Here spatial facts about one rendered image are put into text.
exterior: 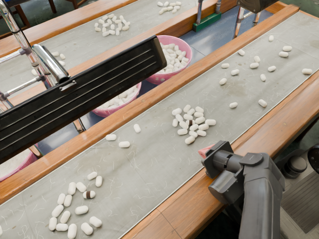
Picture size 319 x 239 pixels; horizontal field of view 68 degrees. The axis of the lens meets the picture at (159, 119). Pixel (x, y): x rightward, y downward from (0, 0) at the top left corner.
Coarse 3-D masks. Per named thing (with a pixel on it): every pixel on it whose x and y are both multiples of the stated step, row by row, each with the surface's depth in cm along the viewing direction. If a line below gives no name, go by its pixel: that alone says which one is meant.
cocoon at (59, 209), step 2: (58, 206) 66; (60, 206) 67; (62, 206) 67; (56, 208) 66; (58, 208) 66; (60, 208) 66; (62, 208) 67; (54, 210) 66; (56, 210) 66; (58, 210) 66; (60, 210) 66; (62, 210) 67; (52, 212) 66; (54, 212) 65; (56, 212) 66; (58, 212) 66; (60, 212) 66; (52, 214) 65; (54, 214) 65; (56, 214) 65; (58, 214) 66; (54, 216) 65; (56, 216) 66
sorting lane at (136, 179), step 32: (288, 32) 114; (288, 64) 101; (192, 96) 92; (224, 96) 91; (256, 96) 91; (128, 128) 84; (160, 128) 83; (224, 128) 83; (96, 160) 77; (128, 160) 76; (160, 160) 76; (192, 160) 76; (32, 192) 71; (64, 192) 71; (96, 192) 71; (128, 192) 70; (160, 192) 70; (0, 224) 66; (32, 224) 66; (128, 224) 65
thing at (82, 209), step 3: (78, 207) 66; (81, 207) 66; (84, 207) 66; (87, 207) 67; (75, 210) 66; (78, 210) 66; (81, 210) 66; (84, 210) 66; (87, 210) 66; (78, 213) 66; (81, 213) 66
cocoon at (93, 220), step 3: (93, 216) 65; (90, 219) 64; (93, 219) 64; (96, 219) 64; (90, 222) 64; (93, 222) 64; (96, 222) 64; (99, 222) 64; (96, 225) 63; (99, 225) 64
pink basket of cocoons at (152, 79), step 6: (162, 36) 111; (168, 36) 111; (174, 42) 111; (180, 42) 109; (180, 48) 111; (186, 48) 107; (186, 54) 108; (186, 66) 98; (174, 72) 96; (150, 78) 102; (156, 78) 100; (162, 78) 99; (168, 78) 100
